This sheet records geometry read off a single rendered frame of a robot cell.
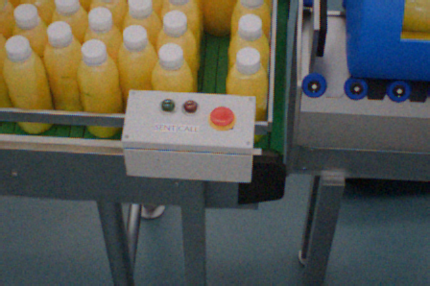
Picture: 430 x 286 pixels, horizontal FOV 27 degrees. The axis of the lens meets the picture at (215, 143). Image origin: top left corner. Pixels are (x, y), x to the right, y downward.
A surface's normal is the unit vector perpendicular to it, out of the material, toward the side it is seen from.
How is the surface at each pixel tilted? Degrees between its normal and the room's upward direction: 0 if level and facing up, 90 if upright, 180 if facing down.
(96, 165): 90
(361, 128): 71
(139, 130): 0
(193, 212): 90
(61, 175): 90
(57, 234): 0
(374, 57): 89
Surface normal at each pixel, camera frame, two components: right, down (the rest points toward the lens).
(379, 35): -0.07, 0.58
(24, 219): 0.00, -0.58
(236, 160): -0.07, 0.82
